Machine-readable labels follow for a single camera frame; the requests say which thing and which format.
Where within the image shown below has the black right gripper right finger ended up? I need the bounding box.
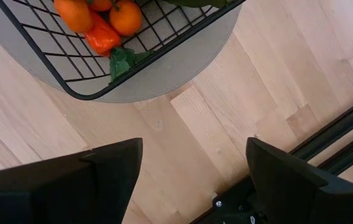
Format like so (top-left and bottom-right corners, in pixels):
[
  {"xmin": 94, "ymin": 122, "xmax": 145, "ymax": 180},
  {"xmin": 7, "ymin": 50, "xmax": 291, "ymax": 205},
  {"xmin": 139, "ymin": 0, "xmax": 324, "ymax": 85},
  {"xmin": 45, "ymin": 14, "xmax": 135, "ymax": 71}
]
[{"xmin": 245, "ymin": 137, "xmax": 353, "ymax": 224}]

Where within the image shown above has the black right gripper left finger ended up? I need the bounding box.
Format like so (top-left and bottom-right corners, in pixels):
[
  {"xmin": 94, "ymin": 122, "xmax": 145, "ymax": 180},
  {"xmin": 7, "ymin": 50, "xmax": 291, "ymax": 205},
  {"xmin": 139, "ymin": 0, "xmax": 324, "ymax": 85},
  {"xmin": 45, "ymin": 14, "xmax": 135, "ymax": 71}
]
[{"xmin": 0, "ymin": 138, "xmax": 144, "ymax": 224}]

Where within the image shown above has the orange carrot green top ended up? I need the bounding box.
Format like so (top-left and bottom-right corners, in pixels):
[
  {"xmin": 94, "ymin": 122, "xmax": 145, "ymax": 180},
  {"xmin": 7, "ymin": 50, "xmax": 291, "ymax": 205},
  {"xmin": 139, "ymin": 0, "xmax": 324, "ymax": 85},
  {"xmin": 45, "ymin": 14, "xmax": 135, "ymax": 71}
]
[{"xmin": 84, "ymin": 9, "xmax": 156, "ymax": 82}]

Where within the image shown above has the orange tangerine cluster with leaves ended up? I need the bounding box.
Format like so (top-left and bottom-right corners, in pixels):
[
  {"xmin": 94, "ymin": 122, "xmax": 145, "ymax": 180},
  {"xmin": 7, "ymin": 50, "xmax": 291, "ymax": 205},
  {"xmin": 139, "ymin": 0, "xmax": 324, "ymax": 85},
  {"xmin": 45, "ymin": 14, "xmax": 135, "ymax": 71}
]
[{"xmin": 53, "ymin": 0, "xmax": 144, "ymax": 37}]

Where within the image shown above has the round grey mat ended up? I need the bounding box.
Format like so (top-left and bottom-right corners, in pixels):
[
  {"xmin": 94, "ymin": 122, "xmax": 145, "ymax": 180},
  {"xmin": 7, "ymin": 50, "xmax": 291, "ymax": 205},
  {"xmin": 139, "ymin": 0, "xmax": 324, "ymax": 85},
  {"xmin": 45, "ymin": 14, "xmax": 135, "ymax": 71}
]
[{"xmin": 0, "ymin": 0, "xmax": 243, "ymax": 104}]

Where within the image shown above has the black metal table frame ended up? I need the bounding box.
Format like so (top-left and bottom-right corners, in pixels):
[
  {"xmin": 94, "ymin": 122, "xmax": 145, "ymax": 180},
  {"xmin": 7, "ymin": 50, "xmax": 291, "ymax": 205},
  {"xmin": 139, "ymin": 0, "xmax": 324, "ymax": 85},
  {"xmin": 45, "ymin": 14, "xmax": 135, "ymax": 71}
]
[{"xmin": 190, "ymin": 91, "xmax": 353, "ymax": 224}]

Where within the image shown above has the black wire basket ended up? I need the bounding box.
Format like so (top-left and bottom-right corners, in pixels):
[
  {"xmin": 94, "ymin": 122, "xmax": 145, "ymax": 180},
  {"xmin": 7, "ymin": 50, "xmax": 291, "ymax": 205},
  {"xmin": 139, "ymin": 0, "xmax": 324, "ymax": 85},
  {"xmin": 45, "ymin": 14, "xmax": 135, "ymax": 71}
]
[{"xmin": 0, "ymin": 0, "xmax": 247, "ymax": 101}]

